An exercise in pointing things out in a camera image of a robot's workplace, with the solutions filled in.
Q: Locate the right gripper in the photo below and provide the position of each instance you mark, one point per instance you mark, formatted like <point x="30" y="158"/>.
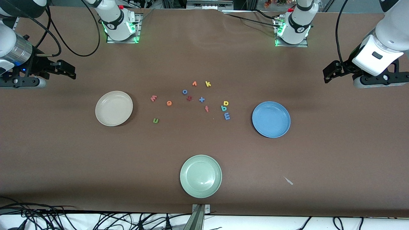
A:
<point x="35" y="66"/>

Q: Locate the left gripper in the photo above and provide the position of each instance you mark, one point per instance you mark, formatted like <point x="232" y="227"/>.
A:
<point x="347" y="66"/>

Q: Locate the pink foam letter w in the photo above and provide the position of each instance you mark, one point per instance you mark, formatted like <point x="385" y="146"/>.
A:
<point x="153" y="98"/>

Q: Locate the blue foam letter m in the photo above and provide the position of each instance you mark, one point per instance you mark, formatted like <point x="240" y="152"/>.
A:
<point x="227" y="116"/>

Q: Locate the teal foam letter p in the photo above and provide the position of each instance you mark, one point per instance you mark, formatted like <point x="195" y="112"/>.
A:
<point x="222" y="107"/>

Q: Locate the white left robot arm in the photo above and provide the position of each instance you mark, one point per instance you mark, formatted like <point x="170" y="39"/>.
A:
<point x="298" y="22"/>

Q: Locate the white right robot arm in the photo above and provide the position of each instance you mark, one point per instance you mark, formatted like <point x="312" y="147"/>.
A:
<point x="118" y="22"/>

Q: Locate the beige plate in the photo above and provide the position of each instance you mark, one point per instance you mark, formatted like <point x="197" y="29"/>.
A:
<point x="113" y="108"/>

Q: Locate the blue plate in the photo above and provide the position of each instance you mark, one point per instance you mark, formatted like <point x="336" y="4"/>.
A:
<point x="271" y="119"/>

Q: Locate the brown table cover sheet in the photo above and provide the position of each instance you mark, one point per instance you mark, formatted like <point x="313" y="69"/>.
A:
<point x="96" y="159"/>

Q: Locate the white paper scrap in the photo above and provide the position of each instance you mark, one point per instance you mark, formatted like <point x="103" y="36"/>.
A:
<point x="289" y="181"/>

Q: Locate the yellow foam letter k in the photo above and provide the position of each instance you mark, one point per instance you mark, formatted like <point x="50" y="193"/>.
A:
<point x="207" y="84"/>

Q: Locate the grey background box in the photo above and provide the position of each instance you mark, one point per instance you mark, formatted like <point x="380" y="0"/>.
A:
<point x="209" y="4"/>

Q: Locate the green plate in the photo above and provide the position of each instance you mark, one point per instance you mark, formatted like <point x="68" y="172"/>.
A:
<point x="200" y="176"/>

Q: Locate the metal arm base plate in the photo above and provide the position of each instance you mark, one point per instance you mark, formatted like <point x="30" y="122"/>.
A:
<point x="111" y="41"/>
<point x="303" y="45"/>

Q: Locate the aluminium camera mount post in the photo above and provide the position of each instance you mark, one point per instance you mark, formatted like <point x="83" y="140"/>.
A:
<point x="198" y="220"/>

